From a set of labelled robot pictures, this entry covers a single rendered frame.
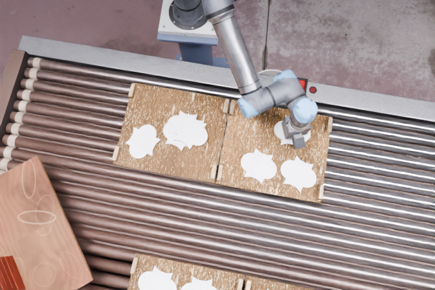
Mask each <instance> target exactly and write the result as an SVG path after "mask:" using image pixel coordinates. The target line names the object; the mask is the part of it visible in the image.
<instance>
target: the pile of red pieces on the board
mask: <svg viewBox="0 0 435 290"><path fill-rule="evenodd" d="M24 289H26V288H25V285H24V283H23V281H22V278H21V275H20V273H19V270H18V268H17V265H16V263H15V260H14V257H13V256H5V257H4V256H3V257H0V290H24Z"/></svg>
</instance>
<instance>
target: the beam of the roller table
mask: <svg viewBox="0 0 435 290"><path fill-rule="evenodd" d="M18 50H25V51H26V52H27V53H28V54H29V55H31V56H32V57H33V58H36V57H37V58H43V59H44V60H51V61H58V62H63V63H70V64H75V65H82V66H86V67H94V68H98V69H105V70H109V71H116V72H121V73H128V74H136V75H140V76H147V77H152V78H159V79H163V80H171V81H175V82H182V83H187V84H194V85H202V86H206V87H213V88H218V89H225V90H229V91H236V92H239V91H240V90H239V89H238V86H237V84H236V81H235V79H234V76H233V74H232V71H231V70H230V69H228V68H223V67H215V66H211V65H203V64H199V63H192V62H187V61H180V60H172V59H168V58H160V57H156V56H148V55H144V54H136V53H132V52H124V51H120V50H113V49H105V48H100V47H93V46H88V45H81V44H77V43H69V42H65V41H57V40H53V39H45V38H38V37H34V36H26V35H22V37H21V41H20V43H19V47H18ZM257 75H258V78H259V80H260V83H261V85H262V88H264V87H267V86H268V85H271V84H273V83H274V82H273V78H274V76H271V75H266V74H259V73H257ZM312 86H314V87H316V88H317V91H316V93H314V94H313V93H310V92H309V88H310V87H312ZM306 95H307V97H308V98H310V99H312V100H313V101H315V103H316V104H317V105H318V106H326V107H333V108H337V109H345V110H349V111H356V112H361V113H368V114H372V115H379V116H384V117H391V118H398V119H403V120H410V121H414V122H422V123H426V124H434V125H435V102H429V101H424V100H417V99H413V98H405V97H400V96H393V95H386V94H381V93H374V92H369V91H362V90H357V89H350V88H345V87H338V86H334V85H326V84H318V83H314V82H308V83H307V92H306Z"/></svg>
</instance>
